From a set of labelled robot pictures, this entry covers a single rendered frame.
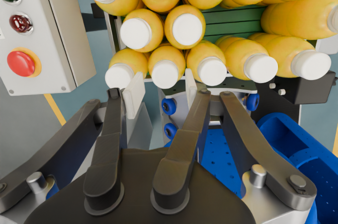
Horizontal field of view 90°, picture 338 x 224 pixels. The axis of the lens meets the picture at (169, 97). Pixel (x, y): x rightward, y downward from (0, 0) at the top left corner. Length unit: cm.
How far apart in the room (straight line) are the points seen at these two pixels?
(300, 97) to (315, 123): 159
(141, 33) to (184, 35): 6
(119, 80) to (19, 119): 192
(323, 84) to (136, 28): 38
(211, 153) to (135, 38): 28
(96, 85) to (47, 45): 129
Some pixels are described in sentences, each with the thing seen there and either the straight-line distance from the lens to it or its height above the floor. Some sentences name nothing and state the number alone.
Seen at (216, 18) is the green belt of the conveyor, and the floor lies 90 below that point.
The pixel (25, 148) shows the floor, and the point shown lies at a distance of 237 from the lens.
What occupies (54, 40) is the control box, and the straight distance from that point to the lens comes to 29.
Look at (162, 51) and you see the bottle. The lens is 29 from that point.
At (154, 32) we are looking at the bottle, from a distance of 27.
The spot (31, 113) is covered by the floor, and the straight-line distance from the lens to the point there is 204.
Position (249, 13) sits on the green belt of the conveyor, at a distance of 47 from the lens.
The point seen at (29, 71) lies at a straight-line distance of 31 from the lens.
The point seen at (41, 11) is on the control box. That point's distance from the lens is 29.
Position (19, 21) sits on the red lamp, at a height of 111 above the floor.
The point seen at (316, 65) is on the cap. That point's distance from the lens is 32.
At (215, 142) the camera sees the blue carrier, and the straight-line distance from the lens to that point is 42.
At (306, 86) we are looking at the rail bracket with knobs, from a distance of 45.
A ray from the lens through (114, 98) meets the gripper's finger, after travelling 16.
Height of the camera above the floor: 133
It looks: 66 degrees down
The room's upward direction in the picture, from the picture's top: 176 degrees counter-clockwise
